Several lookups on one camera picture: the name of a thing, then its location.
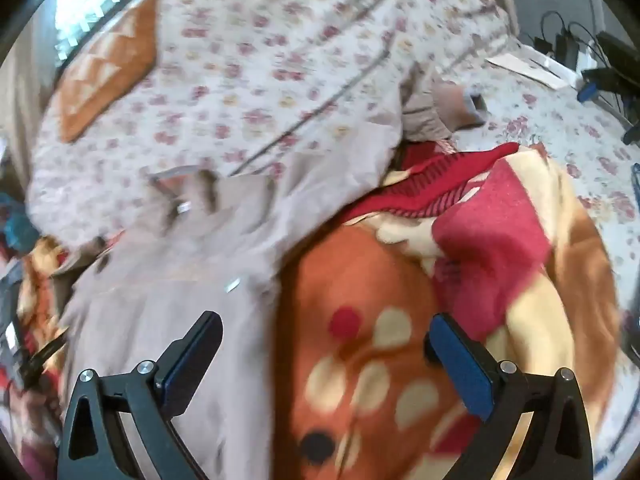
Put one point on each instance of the black device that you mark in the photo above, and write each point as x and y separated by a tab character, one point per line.
617	62

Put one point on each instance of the window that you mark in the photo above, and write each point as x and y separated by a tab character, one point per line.
95	0

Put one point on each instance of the black power adapter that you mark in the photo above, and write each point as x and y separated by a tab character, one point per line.
567	47

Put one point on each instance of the beige zip jacket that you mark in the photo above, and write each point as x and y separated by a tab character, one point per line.
200	260

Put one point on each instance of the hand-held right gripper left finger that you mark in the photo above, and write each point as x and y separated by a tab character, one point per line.
190	362

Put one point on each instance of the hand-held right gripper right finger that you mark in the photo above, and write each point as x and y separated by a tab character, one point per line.
462	365

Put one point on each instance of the white power strip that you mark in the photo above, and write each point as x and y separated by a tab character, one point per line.
582	57

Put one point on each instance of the beige curtain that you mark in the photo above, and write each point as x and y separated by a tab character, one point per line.
22	100

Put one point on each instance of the teal bag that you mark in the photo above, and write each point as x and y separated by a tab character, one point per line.
17	220

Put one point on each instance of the red orange printed blanket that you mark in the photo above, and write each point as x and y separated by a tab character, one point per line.
400	280

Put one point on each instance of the blue plug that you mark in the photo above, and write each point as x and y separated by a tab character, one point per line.
587	92

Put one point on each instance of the floral bed sheet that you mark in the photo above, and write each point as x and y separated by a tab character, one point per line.
575	150

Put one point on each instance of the orange patterned pillow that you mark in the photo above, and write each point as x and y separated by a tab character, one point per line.
107	75

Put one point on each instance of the floral quilt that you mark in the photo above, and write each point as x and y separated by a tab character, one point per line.
240	60

